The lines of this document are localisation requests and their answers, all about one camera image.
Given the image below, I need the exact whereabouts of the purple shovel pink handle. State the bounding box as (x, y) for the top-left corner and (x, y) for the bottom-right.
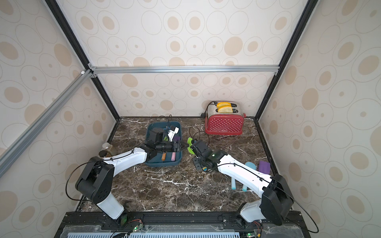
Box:
(258, 161), (272, 175)
(171, 136), (181, 162)

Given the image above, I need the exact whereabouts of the green shovel orange handle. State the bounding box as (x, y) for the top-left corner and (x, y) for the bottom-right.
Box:
(161, 135), (169, 162)

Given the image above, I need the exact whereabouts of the light blue shovel mint handle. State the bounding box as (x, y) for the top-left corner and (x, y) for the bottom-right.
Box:
(231, 178), (237, 190)

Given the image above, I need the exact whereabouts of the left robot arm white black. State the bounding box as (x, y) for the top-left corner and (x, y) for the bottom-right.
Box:
(75, 126), (188, 221)

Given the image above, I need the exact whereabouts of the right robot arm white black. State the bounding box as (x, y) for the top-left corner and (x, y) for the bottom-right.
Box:
(190, 140), (294, 226)

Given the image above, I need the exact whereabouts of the teal plastic storage box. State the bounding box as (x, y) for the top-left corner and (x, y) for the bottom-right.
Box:
(145, 121), (183, 167)

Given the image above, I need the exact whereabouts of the red polka dot toaster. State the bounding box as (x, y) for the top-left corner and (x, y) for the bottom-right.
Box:
(204, 101), (246, 135)

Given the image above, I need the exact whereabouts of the glass spice jar silver lid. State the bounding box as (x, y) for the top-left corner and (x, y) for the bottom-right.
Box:
(102, 142), (117, 156)

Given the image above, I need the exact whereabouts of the front bread slice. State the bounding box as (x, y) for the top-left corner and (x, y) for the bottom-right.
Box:
(217, 106), (234, 114)

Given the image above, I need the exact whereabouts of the bread slice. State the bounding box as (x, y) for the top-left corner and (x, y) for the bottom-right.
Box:
(216, 102), (232, 108)
(217, 106), (234, 114)

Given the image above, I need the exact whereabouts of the back bread slice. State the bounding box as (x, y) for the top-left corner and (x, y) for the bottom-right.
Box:
(216, 102), (232, 108)

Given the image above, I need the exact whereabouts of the dark amber glass jar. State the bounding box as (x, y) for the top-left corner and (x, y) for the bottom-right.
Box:
(98, 150), (112, 159)

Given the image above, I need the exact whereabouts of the silver aluminium crossbar back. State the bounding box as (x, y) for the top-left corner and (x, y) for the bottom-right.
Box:
(88, 63), (280, 75)

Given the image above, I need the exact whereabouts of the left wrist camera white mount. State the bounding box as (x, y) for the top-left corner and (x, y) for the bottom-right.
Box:
(168, 126), (179, 142)

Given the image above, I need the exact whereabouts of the black toaster power cable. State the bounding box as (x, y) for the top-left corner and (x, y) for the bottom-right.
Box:
(200, 101), (219, 117)

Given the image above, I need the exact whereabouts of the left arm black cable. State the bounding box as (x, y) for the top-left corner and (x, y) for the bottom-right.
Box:
(65, 114), (173, 202)

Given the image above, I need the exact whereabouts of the black corner frame post right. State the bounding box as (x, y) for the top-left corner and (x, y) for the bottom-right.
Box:
(255, 0), (318, 122)

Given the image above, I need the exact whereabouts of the black corner frame post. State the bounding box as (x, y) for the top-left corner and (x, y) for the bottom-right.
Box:
(255, 0), (318, 122)
(44, 0), (120, 121)

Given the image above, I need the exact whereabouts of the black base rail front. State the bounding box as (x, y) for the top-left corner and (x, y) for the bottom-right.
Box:
(54, 211), (310, 238)

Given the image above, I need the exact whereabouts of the silver aluminium rail left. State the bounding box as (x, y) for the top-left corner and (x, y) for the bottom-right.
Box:
(1, 69), (92, 176)

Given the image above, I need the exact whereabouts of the black corner frame post left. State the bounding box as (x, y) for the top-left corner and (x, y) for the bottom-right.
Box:
(44, 0), (120, 121)

